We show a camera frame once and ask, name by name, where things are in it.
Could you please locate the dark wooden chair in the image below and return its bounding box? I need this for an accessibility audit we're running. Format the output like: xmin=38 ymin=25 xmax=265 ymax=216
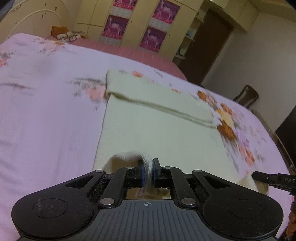
xmin=233 ymin=85 xmax=259 ymax=109

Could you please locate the open cream shelf unit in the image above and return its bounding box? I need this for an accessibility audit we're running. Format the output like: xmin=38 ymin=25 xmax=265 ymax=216
xmin=173 ymin=1 xmax=206 ymax=66

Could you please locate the cream curved headboard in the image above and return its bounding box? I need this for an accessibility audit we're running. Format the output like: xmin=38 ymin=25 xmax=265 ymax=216
xmin=1 ymin=1 xmax=71 ymax=43

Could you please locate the dark wooden door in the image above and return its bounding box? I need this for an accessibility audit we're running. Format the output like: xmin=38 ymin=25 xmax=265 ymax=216
xmin=179 ymin=9 xmax=233 ymax=85

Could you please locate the pale green knit sweater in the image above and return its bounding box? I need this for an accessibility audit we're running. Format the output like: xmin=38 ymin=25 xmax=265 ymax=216
xmin=94 ymin=70 xmax=268 ymax=199

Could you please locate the cream wardrobe with pink posters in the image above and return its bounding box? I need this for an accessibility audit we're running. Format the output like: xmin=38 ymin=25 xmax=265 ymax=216
xmin=74 ymin=0 xmax=203 ymax=60

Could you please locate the floral lilac bed sheet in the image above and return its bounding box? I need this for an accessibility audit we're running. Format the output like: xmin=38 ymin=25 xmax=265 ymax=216
xmin=1 ymin=34 xmax=287 ymax=240

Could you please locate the pink checked bed cover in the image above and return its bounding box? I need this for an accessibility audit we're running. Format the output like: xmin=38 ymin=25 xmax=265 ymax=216
xmin=47 ymin=34 xmax=188 ymax=80

